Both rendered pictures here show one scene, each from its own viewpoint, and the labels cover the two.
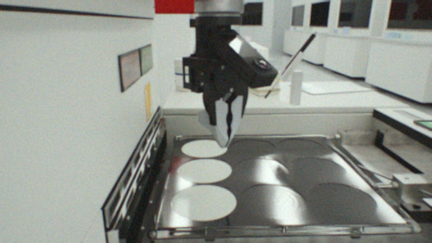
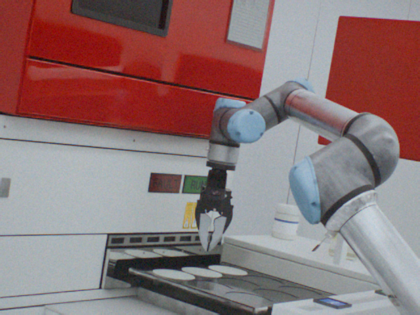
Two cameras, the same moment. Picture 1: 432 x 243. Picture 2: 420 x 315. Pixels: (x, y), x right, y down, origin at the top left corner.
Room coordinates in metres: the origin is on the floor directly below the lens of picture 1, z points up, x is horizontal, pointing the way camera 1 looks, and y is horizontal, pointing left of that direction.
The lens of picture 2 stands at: (-1.12, -1.30, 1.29)
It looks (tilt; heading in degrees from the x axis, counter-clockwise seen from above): 3 degrees down; 40
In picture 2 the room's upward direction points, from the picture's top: 9 degrees clockwise
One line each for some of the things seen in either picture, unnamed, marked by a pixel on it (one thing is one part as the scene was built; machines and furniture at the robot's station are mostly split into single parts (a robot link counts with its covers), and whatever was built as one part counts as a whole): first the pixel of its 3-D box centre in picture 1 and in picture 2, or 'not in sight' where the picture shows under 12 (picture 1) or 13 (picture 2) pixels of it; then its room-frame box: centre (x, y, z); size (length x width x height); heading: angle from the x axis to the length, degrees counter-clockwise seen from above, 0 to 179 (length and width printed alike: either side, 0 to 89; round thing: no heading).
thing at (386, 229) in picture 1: (285, 231); (190, 289); (0.36, -0.09, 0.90); 0.37 x 0.01 x 0.01; 92
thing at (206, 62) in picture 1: (215, 56); (216, 188); (0.51, 0.00, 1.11); 0.09 x 0.08 x 0.12; 43
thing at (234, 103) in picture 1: (223, 117); (216, 231); (0.52, -0.01, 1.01); 0.06 x 0.03 x 0.09; 43
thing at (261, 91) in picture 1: (263, 81); (346, 244); (0.92, -0.14, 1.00); 0.07 x 0.07 x 0.07; 20
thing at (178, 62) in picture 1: (186, 74); (286, 221); (0.97, 0.10, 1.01); 0.07 x 0.07 x 0.10
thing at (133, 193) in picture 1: (148, 177); (166, 264); (0.52, 0.13, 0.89); 0.44 x 0.02 x 0.10; 2
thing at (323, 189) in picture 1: (261, 170); (237, 283); (0.54, -0.08, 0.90); 0.34 x 0.34 x 0.01; 2
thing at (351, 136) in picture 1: (355, 136); not in sight; (0.73, -0.34, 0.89); 0.08 x 0.03 x 0.03; 92
